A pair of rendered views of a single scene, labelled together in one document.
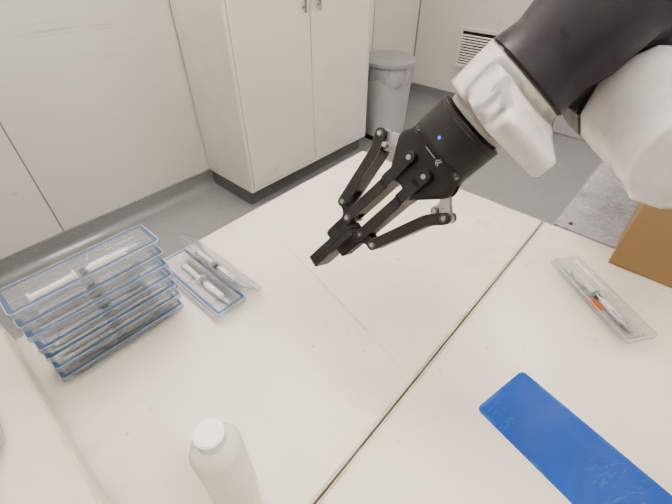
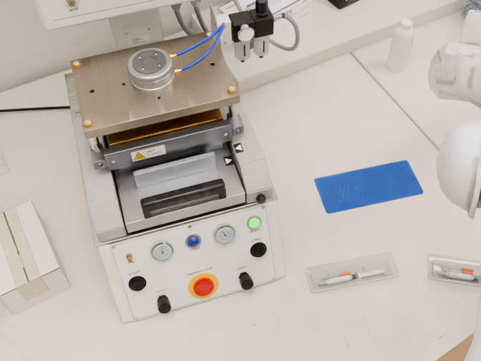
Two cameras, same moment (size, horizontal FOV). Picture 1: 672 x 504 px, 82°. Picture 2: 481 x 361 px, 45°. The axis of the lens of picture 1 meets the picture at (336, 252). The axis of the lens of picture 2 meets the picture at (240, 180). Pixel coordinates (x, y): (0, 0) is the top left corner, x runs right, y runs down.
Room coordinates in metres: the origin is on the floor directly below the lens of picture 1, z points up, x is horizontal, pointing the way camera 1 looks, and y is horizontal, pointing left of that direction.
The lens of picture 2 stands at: (0.22, -1.10, 1.83)
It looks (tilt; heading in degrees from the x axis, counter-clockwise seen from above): 54 degrees down; 114
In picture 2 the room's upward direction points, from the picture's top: 2 degrees counter-clockwise
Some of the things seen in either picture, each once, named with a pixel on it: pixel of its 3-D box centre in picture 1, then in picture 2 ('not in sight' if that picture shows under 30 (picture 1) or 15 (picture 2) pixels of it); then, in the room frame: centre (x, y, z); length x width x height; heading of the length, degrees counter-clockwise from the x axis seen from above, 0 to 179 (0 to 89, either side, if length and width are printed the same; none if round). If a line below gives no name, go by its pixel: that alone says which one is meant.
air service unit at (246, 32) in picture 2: not in sight; (250, 34); (-0.13, -0.23, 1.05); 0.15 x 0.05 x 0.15; 38
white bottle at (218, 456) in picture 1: (223, 464); (401, 44); (0.15, 0.11, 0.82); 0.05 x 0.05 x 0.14
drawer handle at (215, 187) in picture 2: not in sight; (183, 198); (-0.10, -0.61, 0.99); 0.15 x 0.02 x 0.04; 38
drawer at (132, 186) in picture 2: not in sight; (167, 147); (-0.19, -0.50, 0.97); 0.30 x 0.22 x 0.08; 128
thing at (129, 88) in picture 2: not in sight; (162, 74); (-0.22, -0.43, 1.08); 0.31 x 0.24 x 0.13; 38
